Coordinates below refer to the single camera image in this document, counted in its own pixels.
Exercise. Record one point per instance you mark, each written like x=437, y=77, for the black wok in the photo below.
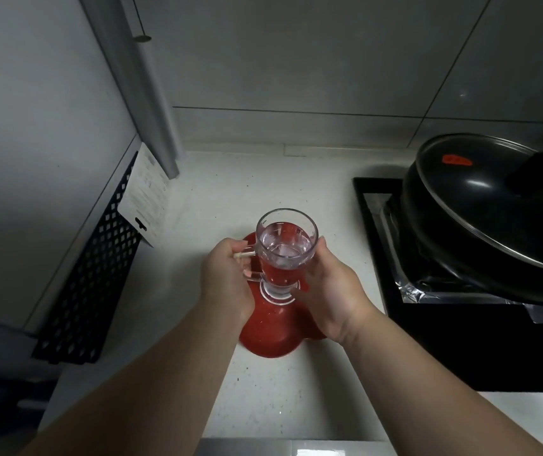
x=442, y=251

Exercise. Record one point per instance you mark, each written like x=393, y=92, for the white paper tag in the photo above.
x=145, y=199

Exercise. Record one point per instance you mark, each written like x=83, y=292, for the person's left hand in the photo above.
x=226, y=284

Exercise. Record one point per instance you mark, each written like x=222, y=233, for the person's right hand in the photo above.
x=338, y=299

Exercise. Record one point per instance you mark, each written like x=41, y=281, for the person's left forearm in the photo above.
x=157, y=384

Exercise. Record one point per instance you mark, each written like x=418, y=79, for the red flower-shaped mat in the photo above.
x=271, y=332

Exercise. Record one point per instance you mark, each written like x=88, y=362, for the clear glass mug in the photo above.
x=285, y=246

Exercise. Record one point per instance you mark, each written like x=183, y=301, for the glass wok lid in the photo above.
x=480, y=199

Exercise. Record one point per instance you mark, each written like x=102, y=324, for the black perforated rack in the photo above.
x=86, y=299

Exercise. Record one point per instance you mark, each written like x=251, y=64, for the black cooktop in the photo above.
x=442, y=346

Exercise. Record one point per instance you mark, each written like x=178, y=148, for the aluminium foil sheet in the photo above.
x=395, y=242

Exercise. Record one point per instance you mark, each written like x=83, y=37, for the person's right forearm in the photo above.
x=433, y=398

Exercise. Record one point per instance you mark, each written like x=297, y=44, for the grey vertical pipe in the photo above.
x=138, y=90

